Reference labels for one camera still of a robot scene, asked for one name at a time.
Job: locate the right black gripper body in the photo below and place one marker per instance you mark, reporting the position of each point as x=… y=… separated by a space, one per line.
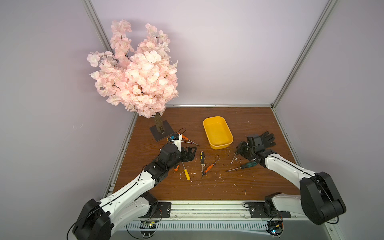
x=245 y=149

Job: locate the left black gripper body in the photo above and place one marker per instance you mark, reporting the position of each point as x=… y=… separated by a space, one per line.
x=184 y=158

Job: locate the black yellow grip screwdriver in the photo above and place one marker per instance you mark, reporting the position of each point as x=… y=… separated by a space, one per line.
x=202 y=157

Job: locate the orange handled screwdriver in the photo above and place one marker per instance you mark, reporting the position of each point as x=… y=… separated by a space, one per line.
x=207 y=169

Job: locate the yellow plastic storage box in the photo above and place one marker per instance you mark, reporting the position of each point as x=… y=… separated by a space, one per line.
x=218 y=132

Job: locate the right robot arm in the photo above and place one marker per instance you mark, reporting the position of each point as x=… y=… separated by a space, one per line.
x=319 y=199

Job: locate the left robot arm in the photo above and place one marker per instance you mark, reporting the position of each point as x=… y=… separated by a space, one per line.
x=99 y=220

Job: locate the large orange black screwdriver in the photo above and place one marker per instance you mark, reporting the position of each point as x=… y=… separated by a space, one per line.
x=186 y=139

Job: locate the black work glove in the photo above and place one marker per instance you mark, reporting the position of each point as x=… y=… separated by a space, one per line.
x=268 y=140

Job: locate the right controller board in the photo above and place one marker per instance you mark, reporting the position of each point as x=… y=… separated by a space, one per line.
x=275 y=228

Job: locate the controller board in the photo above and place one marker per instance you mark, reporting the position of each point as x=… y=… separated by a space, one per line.
x=148 y=228
x=275 y=228

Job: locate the left controller board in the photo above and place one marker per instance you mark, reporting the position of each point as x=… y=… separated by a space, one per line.
x=148 y=228

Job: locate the pink artificial blossom tree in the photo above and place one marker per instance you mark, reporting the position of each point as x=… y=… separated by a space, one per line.
x=144 y=79

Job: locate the yellow handled screwdriver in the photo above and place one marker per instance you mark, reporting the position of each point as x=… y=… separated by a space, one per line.
x=186 y=172

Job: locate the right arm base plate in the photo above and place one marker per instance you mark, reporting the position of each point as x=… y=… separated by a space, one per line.
x=263 y=210

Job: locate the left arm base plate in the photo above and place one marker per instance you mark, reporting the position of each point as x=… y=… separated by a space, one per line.
x=159 y=211

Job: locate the aluminium front rail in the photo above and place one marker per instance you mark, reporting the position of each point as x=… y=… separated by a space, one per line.
x=216 y=210

